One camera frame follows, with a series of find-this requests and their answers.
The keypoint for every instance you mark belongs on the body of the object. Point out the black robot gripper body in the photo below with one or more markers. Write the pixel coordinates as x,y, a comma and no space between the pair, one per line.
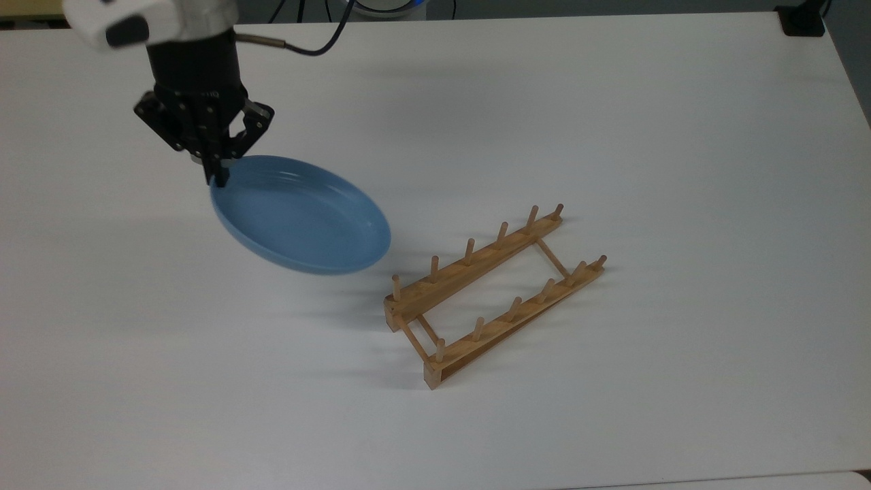
196,75

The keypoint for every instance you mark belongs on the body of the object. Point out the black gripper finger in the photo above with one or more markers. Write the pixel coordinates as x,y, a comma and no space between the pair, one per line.
178,129
249,129

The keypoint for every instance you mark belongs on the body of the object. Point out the blue round plate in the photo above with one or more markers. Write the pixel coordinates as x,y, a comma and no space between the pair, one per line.
303,216

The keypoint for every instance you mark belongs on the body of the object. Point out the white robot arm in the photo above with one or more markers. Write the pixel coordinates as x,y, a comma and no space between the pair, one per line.
163,17

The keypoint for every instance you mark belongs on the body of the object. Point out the wooden plate rack with pegs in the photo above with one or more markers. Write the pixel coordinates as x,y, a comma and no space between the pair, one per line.
469,267

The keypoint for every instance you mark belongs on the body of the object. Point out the light wooden side table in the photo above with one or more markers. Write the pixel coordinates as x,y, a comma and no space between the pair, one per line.
27,7

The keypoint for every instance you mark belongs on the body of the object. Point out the white round device blue light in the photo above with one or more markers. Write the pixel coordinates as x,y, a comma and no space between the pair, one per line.
388,7

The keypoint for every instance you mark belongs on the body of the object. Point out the black box-shaped device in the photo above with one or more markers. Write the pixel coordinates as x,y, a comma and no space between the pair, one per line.
801,20

